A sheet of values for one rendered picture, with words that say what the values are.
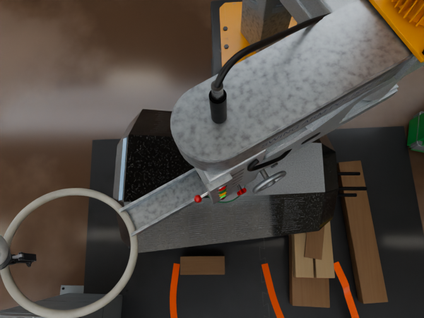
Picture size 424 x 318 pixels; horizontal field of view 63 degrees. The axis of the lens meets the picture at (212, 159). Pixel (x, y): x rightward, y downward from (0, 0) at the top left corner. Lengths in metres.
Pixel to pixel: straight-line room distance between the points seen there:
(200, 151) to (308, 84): 0.33
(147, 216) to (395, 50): 1.06
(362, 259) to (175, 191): 1.53
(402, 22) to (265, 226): 1.17
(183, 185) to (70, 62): 2.02
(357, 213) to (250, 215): 1.03
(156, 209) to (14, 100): 2.10
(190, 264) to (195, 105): 1.67
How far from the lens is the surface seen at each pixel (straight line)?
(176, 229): 1.87
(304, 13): 1.49
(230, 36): 2.17
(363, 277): 2.62
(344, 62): 1.01
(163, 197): 1.49
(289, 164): 1.79
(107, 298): 1.43
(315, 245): 2.40
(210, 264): 2.44
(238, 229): 1.86
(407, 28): 1.10
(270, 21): 1.89
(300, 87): 0.95
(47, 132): 3.08
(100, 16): 3.42
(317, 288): 2.52
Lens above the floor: 2.57
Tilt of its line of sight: 75 degrees down
